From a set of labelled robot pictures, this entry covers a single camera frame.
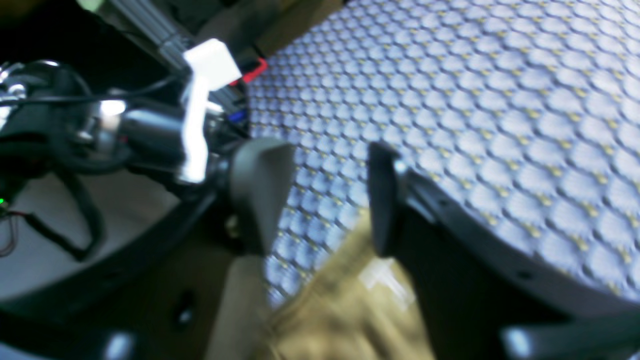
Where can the purple fan-pattern tablecloth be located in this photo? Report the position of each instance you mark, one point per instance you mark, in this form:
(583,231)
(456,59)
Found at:
(525,112)

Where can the camouflage T-shirt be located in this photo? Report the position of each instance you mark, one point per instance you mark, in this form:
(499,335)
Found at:
(357,306)

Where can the red and black clamp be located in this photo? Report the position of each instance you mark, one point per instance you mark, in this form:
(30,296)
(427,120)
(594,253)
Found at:
(250,70)

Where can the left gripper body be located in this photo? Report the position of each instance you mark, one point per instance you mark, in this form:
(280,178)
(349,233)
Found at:
(190,145)

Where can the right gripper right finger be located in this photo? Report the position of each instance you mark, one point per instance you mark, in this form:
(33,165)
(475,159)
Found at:
(386,187)

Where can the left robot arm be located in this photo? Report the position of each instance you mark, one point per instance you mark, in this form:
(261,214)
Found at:
(53,122)

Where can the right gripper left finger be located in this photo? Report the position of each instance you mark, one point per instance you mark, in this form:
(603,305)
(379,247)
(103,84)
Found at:
(261,176)

